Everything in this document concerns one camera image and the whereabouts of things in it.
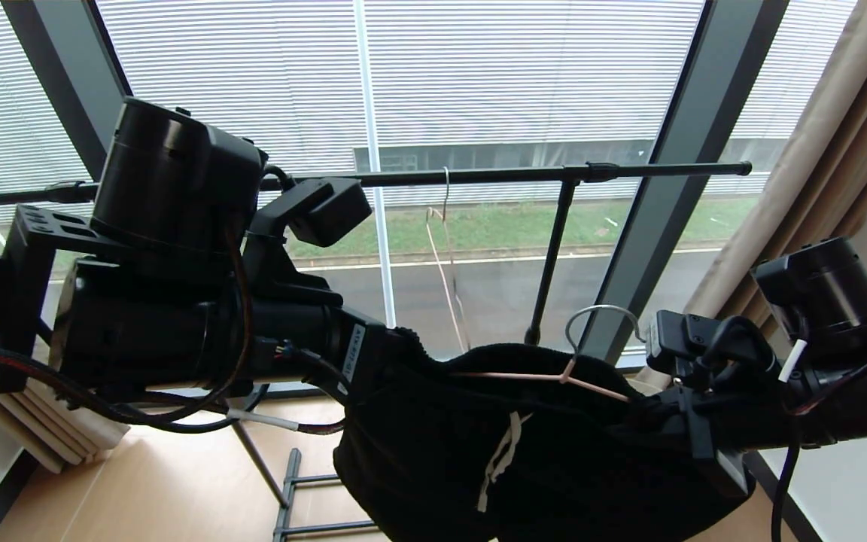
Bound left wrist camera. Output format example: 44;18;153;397
245;177;373;260

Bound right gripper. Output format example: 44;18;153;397
674;367;867;498

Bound black shorts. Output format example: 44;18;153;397
333;327;754;542

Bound black clothes rack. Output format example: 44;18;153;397
0;160;753;542

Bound window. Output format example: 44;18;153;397
0;0;859;400

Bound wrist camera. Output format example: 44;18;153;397
245;177;373;260
646;309;778;392

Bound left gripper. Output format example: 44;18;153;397
50;260;387;409

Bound beige curtain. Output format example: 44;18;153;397
0;376;131;475
633;0;867;392

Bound pink clothes hanger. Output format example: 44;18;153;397
449;303;646;403
426;167;472;355

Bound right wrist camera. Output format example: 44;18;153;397
646;309;778;392

